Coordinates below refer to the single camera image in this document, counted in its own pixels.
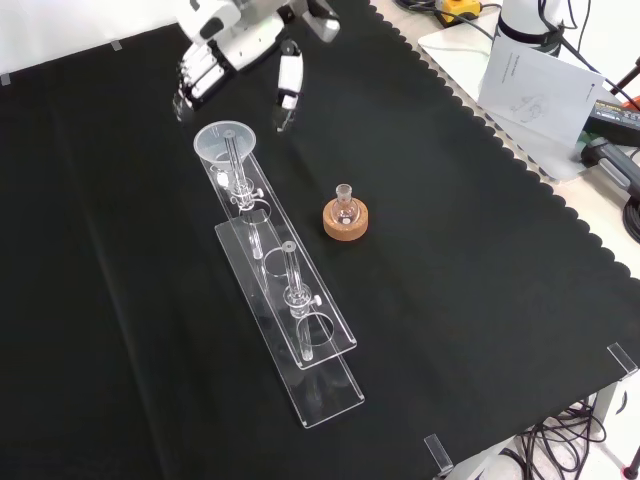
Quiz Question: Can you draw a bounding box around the black tripod leg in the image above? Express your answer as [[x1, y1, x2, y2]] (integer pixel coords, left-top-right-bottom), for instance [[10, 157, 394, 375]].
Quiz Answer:
[[608, 54, 640, 101]]

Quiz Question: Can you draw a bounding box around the black coiled cable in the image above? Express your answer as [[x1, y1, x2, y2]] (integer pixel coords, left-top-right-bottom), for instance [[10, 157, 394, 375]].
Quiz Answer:
[[621, 193, 640, 237]]

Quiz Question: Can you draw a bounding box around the small round-bottom glass flask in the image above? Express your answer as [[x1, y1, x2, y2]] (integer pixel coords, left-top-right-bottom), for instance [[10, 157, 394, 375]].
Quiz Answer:
[[333, 183, 361, 227]]

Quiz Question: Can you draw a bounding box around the white paper booklet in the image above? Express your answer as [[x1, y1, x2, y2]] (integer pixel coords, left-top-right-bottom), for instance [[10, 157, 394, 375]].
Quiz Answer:
[[477, 37, 605, 151]]

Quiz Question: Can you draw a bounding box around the dark green cable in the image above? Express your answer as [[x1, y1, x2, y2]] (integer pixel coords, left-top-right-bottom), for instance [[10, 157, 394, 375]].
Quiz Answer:
[[397, 0, 501, 46]]

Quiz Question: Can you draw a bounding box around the clear acrylic funnel stand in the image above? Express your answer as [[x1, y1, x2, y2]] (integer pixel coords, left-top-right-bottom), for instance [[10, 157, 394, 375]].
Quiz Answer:
[[201, 130, 366, 431]]

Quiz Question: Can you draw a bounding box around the translucent plastic funnel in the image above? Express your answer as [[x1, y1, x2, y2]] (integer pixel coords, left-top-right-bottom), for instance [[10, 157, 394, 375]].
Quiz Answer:
[[193, 119, 258, 194]]

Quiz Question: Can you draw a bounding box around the clear cloth clamp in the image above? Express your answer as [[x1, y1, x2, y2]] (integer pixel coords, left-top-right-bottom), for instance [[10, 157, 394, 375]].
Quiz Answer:
[[606, 342, 640, 376], [423, 433, 455, 477]]

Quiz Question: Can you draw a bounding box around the grey cable plug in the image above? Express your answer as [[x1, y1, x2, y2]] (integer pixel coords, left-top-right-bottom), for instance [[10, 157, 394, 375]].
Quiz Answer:
[[574, 135, 640, 197]]

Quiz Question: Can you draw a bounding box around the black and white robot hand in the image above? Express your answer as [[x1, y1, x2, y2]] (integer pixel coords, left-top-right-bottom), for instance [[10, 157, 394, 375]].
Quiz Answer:
[[171, 0, 307, 133]]

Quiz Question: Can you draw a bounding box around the pale board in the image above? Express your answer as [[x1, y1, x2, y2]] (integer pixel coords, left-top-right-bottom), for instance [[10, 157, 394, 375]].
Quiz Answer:
[[417, 27, 604, 182]]

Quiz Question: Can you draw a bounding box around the grey bench leg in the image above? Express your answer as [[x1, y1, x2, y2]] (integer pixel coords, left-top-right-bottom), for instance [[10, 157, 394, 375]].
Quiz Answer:
[[592, 377, 632, 439]]

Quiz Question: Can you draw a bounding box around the yellow stop button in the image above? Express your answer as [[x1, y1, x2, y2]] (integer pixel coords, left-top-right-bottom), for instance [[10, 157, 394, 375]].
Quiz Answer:
[[433, 0, 482, 25]]

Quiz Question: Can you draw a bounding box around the black bench cloth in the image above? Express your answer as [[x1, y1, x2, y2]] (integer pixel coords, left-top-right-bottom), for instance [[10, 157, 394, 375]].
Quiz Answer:
[[0, 0, 640, 480]]

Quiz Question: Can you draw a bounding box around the cork ring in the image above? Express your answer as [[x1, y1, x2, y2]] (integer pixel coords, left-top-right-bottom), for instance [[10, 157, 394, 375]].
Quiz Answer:
[[322, 198, 371, 243]]

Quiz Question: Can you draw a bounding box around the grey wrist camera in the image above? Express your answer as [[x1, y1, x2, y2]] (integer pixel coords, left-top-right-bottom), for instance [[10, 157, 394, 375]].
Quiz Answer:
[[301, 0, 342, 44]]

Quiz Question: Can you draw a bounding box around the black cable tangle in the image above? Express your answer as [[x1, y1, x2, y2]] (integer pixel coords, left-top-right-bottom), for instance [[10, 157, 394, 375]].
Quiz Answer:
[[514, 394, 609, 480]]

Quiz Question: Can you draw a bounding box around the black power adapter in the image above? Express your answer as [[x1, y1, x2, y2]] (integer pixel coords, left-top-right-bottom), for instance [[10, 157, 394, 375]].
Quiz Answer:
[[583, 97, 640, 147]]

